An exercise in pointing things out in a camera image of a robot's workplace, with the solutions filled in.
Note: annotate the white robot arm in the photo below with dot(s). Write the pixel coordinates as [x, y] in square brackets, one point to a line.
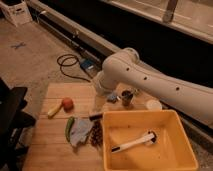
[125, 67]

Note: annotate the dark metal cup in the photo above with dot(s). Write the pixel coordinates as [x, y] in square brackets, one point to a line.
[126, 97]

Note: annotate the white paper cup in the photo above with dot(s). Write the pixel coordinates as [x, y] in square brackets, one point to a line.
[153, 105]

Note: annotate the blue sponge block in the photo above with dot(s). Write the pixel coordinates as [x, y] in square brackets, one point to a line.
[113, 97]

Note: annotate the blue power supply box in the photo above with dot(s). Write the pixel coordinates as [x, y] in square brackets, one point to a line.
[87, 64]

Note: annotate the grey crumpled cloth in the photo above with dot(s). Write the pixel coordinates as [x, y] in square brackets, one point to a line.
[80, 130]

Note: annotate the green chili pepper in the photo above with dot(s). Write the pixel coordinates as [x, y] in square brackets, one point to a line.
[69, 124]

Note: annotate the dark grape bunch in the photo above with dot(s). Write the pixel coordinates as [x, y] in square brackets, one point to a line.
[96, 134]

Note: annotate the yellow plastic bin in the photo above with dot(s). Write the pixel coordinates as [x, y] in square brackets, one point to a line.
[171, 150]

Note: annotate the white dish brush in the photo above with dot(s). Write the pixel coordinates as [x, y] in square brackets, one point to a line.
[149, 137]

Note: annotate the black chair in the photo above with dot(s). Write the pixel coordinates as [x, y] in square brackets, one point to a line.
[12, 122]

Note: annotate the white cardboard box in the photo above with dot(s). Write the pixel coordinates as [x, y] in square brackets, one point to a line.
[17, 14]

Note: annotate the wooden handled brush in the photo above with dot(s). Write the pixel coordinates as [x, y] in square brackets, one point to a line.
[96, 116]

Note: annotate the metal window rail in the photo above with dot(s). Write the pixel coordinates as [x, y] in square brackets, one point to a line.
[92, 39]

